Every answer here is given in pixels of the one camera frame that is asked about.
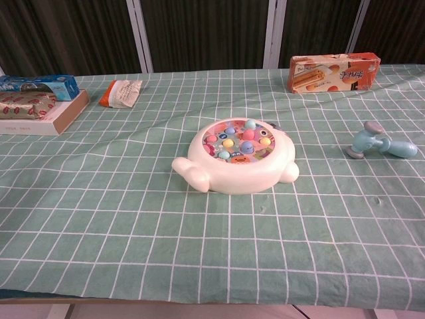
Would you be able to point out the light blue toy hammer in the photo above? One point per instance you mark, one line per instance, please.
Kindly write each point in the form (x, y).
(365, 141)

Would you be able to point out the white whack-a-mole toy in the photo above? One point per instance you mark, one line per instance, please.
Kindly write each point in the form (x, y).
(232, 176)

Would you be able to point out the green checked tablecloth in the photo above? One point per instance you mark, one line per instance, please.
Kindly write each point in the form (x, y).
(212, 239)

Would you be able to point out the orange white snack packet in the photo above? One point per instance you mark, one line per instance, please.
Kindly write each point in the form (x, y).
(121, 94)

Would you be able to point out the orange biscuit box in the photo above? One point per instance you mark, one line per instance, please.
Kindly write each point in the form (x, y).
(332, 74)

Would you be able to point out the blue cookie box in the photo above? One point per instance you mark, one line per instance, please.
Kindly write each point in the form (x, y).
(50, 84)

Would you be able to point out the gold pack with red lips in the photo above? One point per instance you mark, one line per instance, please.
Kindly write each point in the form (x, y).
(23, 106)

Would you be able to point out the white partition post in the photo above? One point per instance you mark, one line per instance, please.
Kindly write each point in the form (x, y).
(358, 23)
(274, 33)
(139, 36)

